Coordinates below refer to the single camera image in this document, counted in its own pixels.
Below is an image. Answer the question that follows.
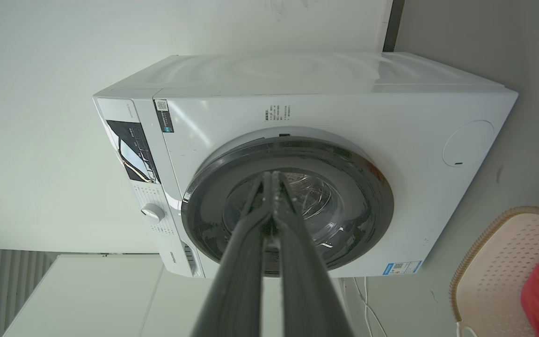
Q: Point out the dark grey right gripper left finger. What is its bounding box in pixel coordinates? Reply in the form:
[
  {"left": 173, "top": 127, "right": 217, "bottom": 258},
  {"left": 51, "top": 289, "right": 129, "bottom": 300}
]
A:
[{"left": 190, "top": 171, "right": 273, "bottom": 337}]

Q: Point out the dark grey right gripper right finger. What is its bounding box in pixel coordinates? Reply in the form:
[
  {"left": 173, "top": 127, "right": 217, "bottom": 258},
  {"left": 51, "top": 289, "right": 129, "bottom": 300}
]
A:
[{"left": 271, "top": 170, "right": 355, "bottom": 337}]

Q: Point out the pink perforated laundry basket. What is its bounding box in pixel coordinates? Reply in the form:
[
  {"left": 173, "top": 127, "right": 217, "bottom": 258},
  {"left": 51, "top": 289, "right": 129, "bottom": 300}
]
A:
[{"left": 449, "top": 206, "right": 539, "bottom": 337}]

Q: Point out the round dark washing machine door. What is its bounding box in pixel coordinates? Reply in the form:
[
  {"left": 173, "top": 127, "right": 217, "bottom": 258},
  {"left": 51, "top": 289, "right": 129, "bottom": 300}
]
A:
[{"left": 181, "top": 136, "right": 395, "bottom": 273}]

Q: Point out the white cabinet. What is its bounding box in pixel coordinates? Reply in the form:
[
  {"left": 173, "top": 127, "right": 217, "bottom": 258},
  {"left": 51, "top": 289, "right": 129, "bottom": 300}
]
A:
[{"left": 2, "top": 254, "right": 359, "bottom": 337}]

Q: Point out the white front-load washing machine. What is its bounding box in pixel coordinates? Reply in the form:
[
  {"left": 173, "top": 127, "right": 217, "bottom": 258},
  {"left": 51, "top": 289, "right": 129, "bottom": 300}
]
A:
[{"left": 93, "top": 51, "right": 519, "bottom": 279}]

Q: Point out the white power cable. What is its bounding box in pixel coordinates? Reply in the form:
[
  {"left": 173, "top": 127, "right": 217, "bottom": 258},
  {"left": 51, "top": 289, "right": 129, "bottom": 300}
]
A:
[{"left": 354, "top": 277, "right": 388, "bottom": 337}]

